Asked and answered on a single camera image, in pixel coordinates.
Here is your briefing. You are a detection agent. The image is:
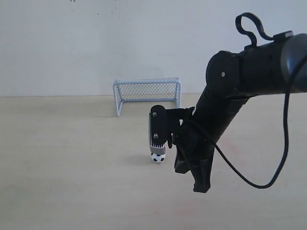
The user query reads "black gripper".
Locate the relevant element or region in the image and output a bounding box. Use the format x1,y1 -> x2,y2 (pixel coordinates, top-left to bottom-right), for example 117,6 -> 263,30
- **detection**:
171,119 -> 217,193

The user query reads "small black white soccer ball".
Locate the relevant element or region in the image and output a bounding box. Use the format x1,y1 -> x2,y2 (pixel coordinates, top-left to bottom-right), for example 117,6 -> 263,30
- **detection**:
151,153 -> 166,163

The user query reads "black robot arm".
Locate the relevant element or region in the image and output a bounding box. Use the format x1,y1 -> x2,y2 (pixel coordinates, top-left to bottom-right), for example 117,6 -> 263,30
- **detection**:
173,12 -> 307,193

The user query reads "miniature white soccer goal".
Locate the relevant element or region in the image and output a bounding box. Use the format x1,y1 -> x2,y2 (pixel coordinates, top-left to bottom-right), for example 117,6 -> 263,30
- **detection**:
113,77 -> 182,116

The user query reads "black camera cable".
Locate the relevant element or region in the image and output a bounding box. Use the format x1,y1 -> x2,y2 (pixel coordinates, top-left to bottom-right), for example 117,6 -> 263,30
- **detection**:
184,55 -> 307,189

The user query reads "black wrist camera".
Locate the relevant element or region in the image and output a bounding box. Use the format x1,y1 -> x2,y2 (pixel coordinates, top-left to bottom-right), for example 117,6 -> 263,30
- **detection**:
148,104 -> 195,155

